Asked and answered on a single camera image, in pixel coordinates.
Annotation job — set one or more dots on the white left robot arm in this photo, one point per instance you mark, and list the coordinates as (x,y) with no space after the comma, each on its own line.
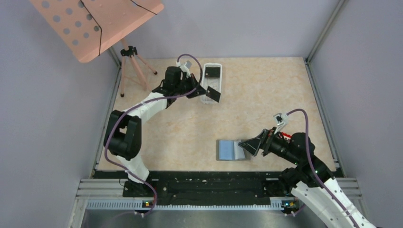
(123,137)

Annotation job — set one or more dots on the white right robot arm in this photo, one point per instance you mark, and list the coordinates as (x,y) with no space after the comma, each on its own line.
(311,180)

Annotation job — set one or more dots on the grey card holder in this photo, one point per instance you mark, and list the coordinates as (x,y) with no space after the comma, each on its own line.
(233,150)

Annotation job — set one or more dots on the pink music stand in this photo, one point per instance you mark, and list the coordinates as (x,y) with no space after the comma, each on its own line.
(90,27)

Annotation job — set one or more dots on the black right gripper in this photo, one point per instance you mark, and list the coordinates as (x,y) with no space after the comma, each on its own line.
(263,141)

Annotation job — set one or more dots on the white perforated plastic tray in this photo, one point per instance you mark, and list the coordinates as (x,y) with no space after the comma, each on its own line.
(212,82)

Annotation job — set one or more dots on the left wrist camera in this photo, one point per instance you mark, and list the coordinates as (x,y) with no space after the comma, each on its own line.
(185,67)

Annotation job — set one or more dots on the black card in tray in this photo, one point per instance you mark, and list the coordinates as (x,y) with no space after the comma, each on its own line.
(212,72)

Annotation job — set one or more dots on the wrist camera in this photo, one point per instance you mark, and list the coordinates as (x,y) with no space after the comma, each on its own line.
(185,67)
(281,121)

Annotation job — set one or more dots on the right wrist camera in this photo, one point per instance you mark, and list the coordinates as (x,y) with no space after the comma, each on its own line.
(281,121)

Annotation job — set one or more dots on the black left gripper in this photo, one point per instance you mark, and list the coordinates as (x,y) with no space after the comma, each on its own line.
(199,90)

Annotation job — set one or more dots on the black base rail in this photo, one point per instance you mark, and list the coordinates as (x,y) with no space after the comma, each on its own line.
(211,188)

